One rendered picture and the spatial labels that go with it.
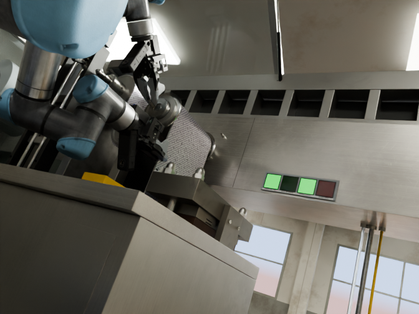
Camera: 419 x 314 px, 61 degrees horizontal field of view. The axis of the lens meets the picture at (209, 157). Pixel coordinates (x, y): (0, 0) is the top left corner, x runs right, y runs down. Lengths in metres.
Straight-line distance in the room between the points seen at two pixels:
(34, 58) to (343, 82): 1.02
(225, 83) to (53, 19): 1.30
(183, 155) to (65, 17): 0.90
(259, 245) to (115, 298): 7.54
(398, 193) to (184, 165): 0.65
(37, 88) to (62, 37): 0.52
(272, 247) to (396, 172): 6.99
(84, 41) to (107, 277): 0.44
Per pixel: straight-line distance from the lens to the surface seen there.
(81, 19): 0.34
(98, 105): 0.88
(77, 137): 0.85
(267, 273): 8.02
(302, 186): 1.21
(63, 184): 0.81
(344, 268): 7.89
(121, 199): 0.68
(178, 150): 1.16
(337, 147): 1.26
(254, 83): 1.53
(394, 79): 1.39
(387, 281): 7.89
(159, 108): 1.16
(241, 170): 1.32
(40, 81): 0.85
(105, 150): 1.45
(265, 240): 8.16
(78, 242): 0.76
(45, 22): 0.34
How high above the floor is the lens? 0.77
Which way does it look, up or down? 20 degrees up
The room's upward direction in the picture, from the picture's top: 20 degrees clockwise
